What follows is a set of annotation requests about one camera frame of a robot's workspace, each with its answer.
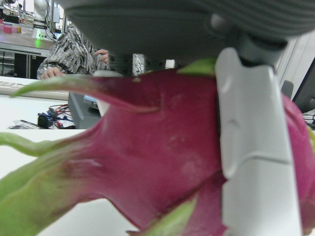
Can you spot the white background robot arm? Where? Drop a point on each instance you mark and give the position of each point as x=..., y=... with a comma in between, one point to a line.
x=39, y=7

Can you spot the small black device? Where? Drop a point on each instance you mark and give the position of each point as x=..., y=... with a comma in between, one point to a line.
x=44, y=121

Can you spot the dark computer monitor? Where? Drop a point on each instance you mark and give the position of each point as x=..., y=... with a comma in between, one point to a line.
x=307, y=93

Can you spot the white computer keyboard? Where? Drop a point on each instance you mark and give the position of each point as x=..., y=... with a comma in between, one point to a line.
x=7, y=84

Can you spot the red dragon fruit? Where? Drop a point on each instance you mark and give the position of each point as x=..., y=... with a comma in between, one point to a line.
x=147, y=135

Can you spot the person in patterned sweater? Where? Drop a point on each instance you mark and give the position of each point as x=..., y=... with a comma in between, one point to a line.
x=71, y=54

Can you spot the grey office chair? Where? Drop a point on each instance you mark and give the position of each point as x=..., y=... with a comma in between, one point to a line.
x=286, y=89

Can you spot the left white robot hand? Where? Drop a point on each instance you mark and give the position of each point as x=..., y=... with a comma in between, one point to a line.
x=253, y=123

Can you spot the grey metal box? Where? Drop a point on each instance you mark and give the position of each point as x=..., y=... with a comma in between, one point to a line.
x=81, y=115

